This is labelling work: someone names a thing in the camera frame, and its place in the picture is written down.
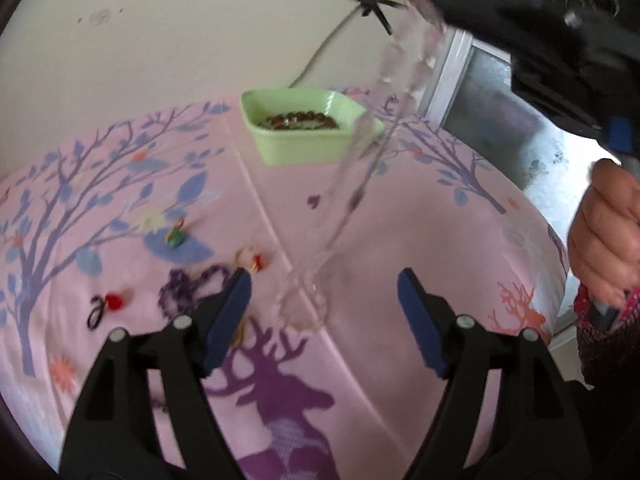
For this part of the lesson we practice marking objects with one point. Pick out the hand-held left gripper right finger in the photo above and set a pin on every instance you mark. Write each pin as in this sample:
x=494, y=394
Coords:
x=424, y=326

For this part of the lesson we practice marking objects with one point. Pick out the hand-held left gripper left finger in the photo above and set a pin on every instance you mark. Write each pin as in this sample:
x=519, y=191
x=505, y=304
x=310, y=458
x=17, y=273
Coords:
x=227, y=321

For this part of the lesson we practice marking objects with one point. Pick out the light green square tray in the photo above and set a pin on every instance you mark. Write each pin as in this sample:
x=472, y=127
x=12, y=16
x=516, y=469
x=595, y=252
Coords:
x=305, y=147

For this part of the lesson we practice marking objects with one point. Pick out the person's right hand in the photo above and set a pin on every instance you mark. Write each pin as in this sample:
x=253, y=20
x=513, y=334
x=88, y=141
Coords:
x=600, y=240

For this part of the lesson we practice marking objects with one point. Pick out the pink printed tablecloth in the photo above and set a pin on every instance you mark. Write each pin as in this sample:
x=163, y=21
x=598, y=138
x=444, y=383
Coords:
x=400, y=220

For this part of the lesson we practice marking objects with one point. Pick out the white framed glass door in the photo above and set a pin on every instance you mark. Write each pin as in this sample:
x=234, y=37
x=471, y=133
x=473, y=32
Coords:
x=500, y=105

